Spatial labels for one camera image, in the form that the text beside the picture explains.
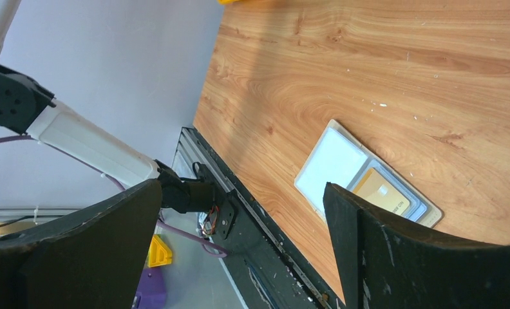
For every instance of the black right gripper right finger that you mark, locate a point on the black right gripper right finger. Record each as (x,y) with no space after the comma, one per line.
(387,261)

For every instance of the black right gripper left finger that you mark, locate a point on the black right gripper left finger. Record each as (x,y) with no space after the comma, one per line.
(91,258)

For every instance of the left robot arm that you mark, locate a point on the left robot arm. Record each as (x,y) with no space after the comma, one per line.
(108,83)

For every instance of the yellow plastic bin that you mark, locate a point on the yellow plastic bin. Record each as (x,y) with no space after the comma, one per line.
(225,2)

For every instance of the yellow plastic bracket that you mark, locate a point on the yellow plastic bracket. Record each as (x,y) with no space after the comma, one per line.
(159,253)

